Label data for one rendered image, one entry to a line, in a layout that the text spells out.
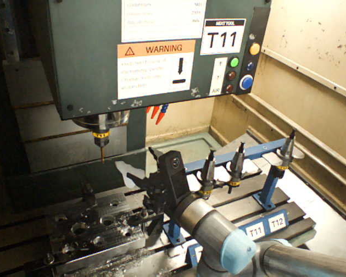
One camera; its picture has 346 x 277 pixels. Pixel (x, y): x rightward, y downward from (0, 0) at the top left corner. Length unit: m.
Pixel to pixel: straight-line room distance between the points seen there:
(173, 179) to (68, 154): 0.88
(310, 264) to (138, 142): 1.15
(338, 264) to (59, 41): 0.55
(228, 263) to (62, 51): 0.47
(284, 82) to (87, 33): 1.25
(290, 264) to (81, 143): 1.06
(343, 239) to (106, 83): 1.25
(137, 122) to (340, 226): 1.06
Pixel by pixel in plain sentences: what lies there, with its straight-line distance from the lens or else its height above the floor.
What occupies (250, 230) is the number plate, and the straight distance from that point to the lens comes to 1.19.
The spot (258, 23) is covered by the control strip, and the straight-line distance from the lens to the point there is 0.69.
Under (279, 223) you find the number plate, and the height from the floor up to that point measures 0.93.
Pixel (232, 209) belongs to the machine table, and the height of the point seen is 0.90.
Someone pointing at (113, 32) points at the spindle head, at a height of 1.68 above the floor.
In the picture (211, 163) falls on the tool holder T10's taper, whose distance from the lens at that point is 0.88.
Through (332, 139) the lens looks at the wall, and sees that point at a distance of 1.49.
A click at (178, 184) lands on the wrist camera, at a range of 0.63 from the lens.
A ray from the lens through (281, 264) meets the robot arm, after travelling 0.64.
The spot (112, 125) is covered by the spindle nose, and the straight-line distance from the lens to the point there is 0.77.
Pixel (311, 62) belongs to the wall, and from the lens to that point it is 1.51.
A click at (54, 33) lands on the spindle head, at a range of 0.52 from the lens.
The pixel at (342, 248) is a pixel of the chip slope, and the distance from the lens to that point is 1.51.
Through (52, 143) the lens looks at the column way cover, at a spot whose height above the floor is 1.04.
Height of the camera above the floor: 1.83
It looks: 35 degrees down
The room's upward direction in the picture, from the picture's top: 6 degrees clockwise
